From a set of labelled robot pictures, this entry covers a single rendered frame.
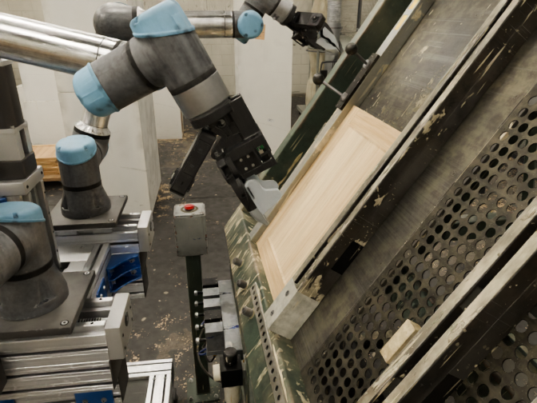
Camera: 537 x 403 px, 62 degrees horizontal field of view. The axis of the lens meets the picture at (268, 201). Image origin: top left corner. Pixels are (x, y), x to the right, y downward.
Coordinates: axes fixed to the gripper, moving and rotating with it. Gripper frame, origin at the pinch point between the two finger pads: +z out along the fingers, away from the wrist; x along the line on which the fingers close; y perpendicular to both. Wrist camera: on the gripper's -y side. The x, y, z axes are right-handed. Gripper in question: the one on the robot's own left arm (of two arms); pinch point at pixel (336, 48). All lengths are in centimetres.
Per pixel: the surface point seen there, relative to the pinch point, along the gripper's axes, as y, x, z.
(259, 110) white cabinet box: 336, -57, 72
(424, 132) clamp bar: -58, 32, 6
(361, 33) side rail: 4.6, -12.1, 7.2
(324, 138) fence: -5.7, 30.0, 8.4
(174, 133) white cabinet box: 485, -6, 21
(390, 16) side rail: 0.8, -21.7, 12.2
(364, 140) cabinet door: -27.3, 30.3, 10.3
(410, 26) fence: -20.2, -9.4, 10.3
